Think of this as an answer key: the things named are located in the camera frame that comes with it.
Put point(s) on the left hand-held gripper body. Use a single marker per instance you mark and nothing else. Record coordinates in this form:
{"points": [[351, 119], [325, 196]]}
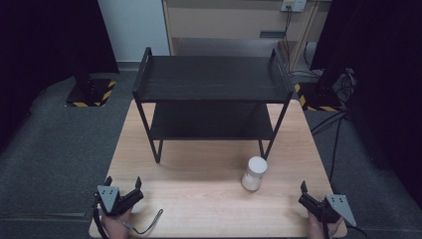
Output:
{"points": [[109, 197]]}

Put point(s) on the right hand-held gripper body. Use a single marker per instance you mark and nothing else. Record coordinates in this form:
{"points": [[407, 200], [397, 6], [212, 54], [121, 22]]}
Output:
{"points": [[336, 205]]}

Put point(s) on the white lidded jar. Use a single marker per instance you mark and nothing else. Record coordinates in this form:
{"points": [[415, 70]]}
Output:
{"points": [[254, 172]]}

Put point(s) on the black two-tier shelf rack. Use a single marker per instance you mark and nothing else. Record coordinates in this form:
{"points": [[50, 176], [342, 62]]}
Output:
{"points": [[212, 76]]}

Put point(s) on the person's left hand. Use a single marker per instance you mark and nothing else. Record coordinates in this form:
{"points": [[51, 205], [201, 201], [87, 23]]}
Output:
{"points": [[116, 227]]}

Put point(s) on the person's right hand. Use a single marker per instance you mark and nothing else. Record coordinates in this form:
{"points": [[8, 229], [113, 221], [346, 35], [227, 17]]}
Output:
{"points": [[316, 229]]}

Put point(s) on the hazard-striped stand base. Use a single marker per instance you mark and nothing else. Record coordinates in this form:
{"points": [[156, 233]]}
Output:
{"points": [[318, 99], [93, 94]]}

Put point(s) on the black curtain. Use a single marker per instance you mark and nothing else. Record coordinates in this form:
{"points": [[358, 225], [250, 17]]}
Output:
{"points": [[381, 66], [40, 49]]}

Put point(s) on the white power outlet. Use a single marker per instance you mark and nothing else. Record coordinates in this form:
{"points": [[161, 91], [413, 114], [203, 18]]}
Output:
{"points": [[293, 5]]}

